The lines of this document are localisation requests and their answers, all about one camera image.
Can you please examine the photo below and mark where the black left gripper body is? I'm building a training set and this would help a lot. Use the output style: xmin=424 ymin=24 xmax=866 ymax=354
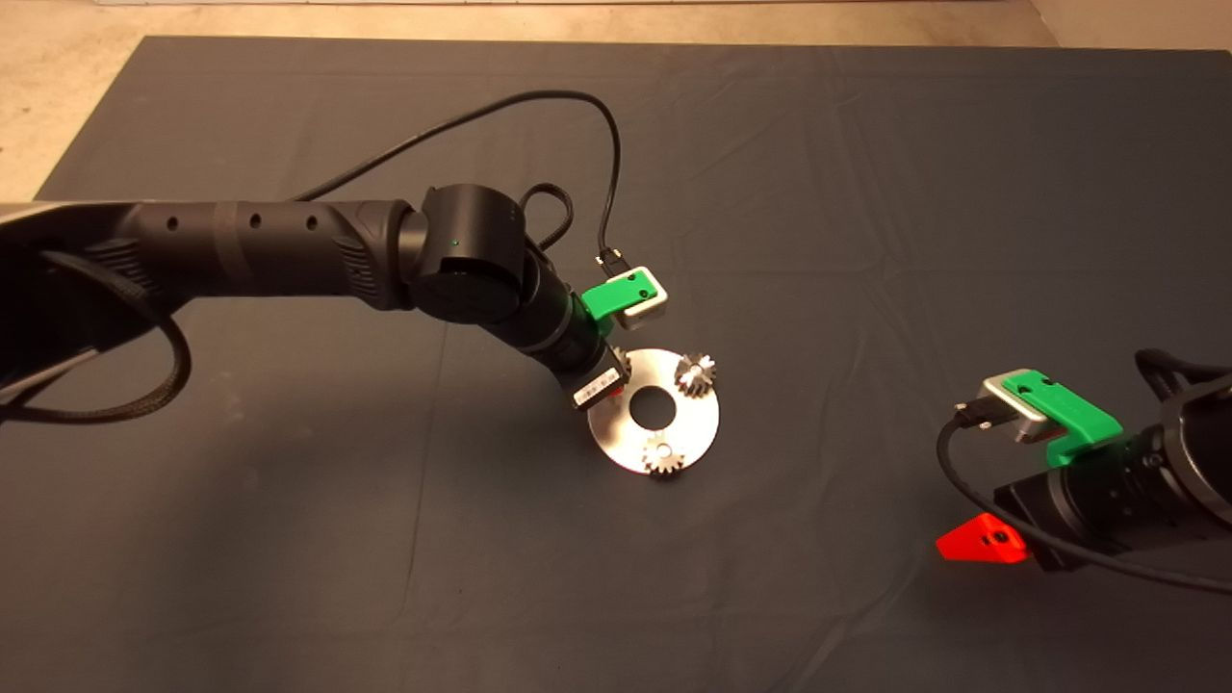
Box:
xmin=544 ymin=318 xmax=632 ymax=411

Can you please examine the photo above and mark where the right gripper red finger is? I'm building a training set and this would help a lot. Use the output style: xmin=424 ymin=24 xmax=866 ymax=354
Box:
xmin=936 ymin=513 xmax=1027 ymax=564

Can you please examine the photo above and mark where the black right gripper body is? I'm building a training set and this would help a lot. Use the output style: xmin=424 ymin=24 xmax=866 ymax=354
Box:
xmin=993 ymin=428 xmax=1206 ymax=573

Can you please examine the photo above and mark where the round metal carrier plate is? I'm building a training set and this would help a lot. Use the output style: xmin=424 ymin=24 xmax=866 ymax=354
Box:
xmin=587 ymin=348 xmax=720 ymax=475

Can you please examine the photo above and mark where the dark grey table cloth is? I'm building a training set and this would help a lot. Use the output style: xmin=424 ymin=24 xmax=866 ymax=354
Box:
xmin=0 ymin=35 xmax=1232 ymax=693

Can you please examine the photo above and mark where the black right camera cable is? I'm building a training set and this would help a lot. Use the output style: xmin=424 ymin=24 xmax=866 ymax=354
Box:
xmin=937 ymin=399 xmax=1232 ymax=594

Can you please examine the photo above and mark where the left green camera mount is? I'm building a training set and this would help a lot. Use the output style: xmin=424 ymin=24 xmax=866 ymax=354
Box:
xmin=580 ymin=270 xmax=656 ymax=339

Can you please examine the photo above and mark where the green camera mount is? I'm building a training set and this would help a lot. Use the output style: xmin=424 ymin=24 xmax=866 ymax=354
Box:
xmin=580 ymin=270 xmax=656 ymax=339
xmin=1001 ymin=369 xmax=1125 ymax=470

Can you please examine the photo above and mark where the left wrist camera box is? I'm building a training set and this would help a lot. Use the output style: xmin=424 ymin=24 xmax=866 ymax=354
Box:
xmin=616 ymin=268 xmax=669 ymax=331

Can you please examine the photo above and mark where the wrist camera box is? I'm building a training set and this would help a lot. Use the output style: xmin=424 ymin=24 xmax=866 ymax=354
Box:
xmin=979 ymin=371 xmax=1052 ymax=445
xmin=616 ymin=268 xmax=669 ymax=331

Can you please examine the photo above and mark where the right green camera mount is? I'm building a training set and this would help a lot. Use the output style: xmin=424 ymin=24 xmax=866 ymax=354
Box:
xmin=1001 ymin=369 xmax=1125 ymax=470

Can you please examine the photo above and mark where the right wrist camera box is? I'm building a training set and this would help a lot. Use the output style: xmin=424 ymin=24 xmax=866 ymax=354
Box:
xmin=979 ymin=371 xmax=1052 ymax=445

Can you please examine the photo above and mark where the black braided arm hose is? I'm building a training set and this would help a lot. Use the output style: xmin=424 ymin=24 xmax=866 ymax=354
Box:
xmin=0 ymin=250 xmax=193 ymax=425

